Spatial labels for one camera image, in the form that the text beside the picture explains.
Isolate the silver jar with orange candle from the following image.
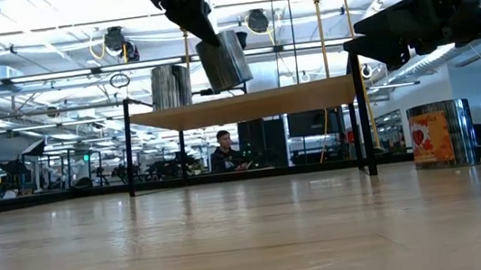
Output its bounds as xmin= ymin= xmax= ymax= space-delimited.
xmin=193 ymin=28 xmax=256 ymax=96
xmin=404 ymin=97 xmax=481 ymax=173

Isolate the silver jar with grey candle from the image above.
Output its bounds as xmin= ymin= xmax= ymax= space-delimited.
xmin=148 ymin=62 xmax=195 ymax=112

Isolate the black ceiling lamp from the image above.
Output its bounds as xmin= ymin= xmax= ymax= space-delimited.
xmin=245 ymin=7 xmax=271 ymax=35
xmin=101 ymin=23 xmax=141 ymax=66

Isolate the wooden shelf with black legs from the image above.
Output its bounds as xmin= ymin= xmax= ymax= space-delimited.
xmin=116 ymin=50 xmax=380 ymax=205

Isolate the person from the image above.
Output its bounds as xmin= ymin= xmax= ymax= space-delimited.
xmin=207 ymin=127 xmax=250 ymax=174

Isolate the black cabinet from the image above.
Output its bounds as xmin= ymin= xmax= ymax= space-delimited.
xmin=236 ymin=116 xmax=291 ymax=172

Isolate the black wall screen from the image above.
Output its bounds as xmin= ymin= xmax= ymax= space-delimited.
xmin=286 ymin=107 xmax=346 ymax=139

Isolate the black metal table frame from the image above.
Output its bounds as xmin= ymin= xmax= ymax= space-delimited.
xmin=0 ymin=142 xmax=481 ymax=216

